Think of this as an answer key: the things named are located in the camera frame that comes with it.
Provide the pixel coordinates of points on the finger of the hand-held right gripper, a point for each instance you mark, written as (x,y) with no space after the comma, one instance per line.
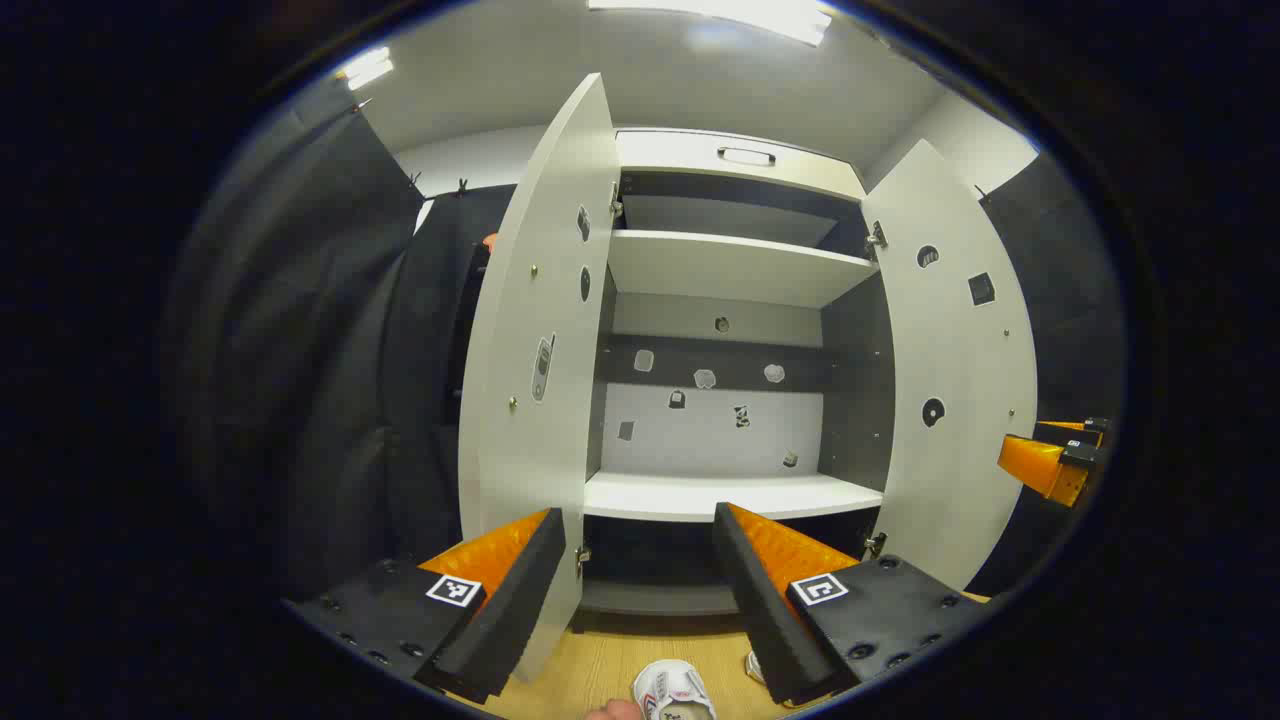
(1075,432)
(1050,470)

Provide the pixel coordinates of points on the white shoe cabinet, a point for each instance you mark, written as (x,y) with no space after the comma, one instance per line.
(730,265)

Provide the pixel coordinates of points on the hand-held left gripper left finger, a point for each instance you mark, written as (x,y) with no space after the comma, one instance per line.
(520,600)

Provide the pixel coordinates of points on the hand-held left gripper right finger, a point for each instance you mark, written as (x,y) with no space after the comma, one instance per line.
(765,610)

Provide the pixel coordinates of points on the black backdrop cloth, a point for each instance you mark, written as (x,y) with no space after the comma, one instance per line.
(300,350)
(430,380)
(1070,300)

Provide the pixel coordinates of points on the ceiling light panel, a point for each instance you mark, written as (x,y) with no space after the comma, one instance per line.
(368,68)
(720,15)

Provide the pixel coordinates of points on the white cabinet door phone sticker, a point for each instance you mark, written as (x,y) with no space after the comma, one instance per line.
(540,300)

